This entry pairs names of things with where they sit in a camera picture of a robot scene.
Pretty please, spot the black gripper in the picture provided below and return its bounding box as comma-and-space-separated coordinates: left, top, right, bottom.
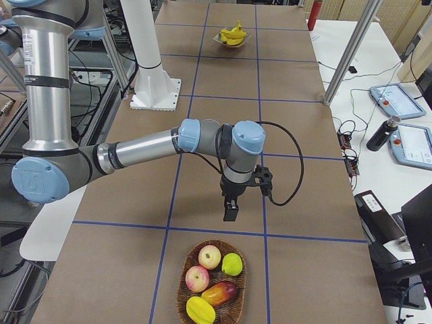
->
220, 178, 247, 222

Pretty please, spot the greenish yellow banana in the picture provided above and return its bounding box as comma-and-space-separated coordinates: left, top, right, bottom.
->
220, 34, 244, 47

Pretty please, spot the large yellow banana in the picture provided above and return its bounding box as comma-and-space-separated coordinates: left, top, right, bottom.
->
232, 20, 244, 34

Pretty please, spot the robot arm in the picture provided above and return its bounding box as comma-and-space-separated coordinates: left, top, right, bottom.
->
11, 1, 266, 221

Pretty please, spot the grey square plate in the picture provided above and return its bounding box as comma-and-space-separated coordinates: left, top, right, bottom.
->
213, 32, 250, 48

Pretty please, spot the pink peach apple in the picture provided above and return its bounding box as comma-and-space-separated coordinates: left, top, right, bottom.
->
198, 244, 221, 270

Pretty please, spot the green pear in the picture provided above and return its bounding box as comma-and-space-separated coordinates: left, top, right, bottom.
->
221, 252, 243, 276

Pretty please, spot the red pink apple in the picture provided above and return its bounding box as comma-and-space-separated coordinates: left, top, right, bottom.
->
185, 265, 209, 293

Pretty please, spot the dark red apple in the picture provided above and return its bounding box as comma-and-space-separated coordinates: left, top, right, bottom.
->
201, 281, 239, 306

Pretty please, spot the yellow star fruit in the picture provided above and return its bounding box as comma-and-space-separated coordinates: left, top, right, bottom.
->
186, 296, 216, 324

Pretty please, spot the orange circuit board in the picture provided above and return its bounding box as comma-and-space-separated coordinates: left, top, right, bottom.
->
344, 159, 359, 178
337, 133, 352, 149

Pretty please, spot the black box with label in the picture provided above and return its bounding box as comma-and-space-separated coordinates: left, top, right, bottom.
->
354, 190, 411, 265

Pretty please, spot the black water bottle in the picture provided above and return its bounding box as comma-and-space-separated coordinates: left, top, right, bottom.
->
367, 115, 401, 152

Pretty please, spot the small black puck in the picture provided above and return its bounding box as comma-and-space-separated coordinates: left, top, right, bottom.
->
348, 66, 357, 74

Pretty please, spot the black computer monitor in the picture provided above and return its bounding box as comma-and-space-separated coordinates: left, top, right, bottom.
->
378, 185, 431, 299

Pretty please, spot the teach pendant near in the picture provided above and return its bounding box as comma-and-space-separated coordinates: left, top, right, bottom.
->
389, 124, 431, 170

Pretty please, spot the teach pendant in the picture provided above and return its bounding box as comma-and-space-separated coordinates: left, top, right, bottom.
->
389, 124, 431, 170
369, 84, 426, 120

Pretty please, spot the white table extension panel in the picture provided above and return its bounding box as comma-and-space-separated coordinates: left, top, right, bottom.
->
20, 186, 86, 262

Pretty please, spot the teach pendant far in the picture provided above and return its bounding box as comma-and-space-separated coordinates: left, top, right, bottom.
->
369, 84, 426, 120

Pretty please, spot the red cylinder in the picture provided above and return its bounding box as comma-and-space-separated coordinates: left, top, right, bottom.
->
307, 0, 323, 31

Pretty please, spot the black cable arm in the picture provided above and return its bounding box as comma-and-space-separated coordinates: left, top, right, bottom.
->
188, 121, 304, 207

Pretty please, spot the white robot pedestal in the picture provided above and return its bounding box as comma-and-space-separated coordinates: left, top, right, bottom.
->
121, 0, 182, 111

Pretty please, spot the aluminium frame post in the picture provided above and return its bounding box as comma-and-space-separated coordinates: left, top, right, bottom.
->
323, 0, 383, 106

